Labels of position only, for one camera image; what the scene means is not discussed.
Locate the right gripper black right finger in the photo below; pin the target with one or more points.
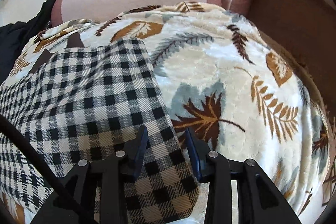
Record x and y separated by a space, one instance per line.
259 200

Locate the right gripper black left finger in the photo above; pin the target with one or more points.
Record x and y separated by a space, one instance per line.
73 198

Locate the black white checked shirt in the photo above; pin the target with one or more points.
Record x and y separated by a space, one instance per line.
85 102

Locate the dark navy clothing pile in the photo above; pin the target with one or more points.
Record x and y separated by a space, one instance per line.
14 36

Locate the leaf patterned fleece blanket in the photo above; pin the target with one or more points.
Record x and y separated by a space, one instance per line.
241 93

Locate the brown wooden headboard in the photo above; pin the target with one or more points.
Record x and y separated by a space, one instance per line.
305 28

